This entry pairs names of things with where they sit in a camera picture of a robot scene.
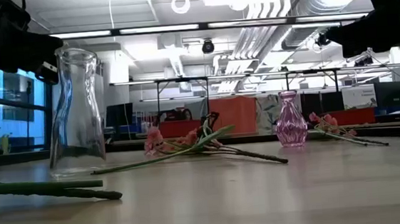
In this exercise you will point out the black computer monitor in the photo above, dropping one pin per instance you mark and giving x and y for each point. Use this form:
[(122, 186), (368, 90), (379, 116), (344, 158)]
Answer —
[(391, 93), (118, 115)]

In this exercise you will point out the white printed sign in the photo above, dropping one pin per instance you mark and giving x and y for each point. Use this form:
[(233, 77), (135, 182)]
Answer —
[(358, 96)]

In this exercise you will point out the blue-lit window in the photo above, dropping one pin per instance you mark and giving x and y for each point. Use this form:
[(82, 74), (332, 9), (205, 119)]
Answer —
[(17, 105)]

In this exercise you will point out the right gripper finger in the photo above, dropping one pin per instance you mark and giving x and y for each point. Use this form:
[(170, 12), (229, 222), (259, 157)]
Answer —
[(351, 39)]

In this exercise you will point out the black aluminium table frame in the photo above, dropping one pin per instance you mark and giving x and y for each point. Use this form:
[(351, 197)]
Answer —
[(127, 147)]

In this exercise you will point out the green cup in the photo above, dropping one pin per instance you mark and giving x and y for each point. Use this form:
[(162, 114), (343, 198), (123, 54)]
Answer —
[(5, 145)]

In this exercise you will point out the tall clear glass vase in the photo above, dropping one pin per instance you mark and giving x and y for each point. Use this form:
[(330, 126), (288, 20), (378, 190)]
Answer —
[(79, 128)]

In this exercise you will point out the red storage bin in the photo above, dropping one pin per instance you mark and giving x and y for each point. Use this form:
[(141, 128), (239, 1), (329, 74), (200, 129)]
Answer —
[(357, 116), (174, 128)]

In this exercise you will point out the floral patterned cloth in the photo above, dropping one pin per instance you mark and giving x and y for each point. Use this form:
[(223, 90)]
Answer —
[(266, 115)]

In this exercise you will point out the black folding table frame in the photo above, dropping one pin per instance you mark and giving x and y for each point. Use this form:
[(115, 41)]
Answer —
[(158, 101), (336, 80)]

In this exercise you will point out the small pink glass vase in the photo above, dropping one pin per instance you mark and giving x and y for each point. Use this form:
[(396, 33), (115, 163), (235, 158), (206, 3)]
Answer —
[(291, 130)]

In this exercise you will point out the orange cloth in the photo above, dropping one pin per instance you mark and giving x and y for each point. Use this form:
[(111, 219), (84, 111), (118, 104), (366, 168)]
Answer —
[(236, 116)]

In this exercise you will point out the white ceiling strip light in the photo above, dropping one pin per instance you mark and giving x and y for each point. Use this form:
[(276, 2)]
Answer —
[(246, 23), (79, 35), (328, 17), (157, 29)]

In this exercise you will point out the black ceiling camera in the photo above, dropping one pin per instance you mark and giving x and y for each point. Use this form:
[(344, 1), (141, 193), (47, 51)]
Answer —
[(208, 46), (323, 40)]

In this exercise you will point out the black partition panel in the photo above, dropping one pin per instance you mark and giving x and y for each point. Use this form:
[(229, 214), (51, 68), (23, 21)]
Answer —
[(321, 102)]

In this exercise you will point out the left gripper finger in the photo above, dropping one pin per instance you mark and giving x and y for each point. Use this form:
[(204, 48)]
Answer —
[(47, 74), (50, 48)]

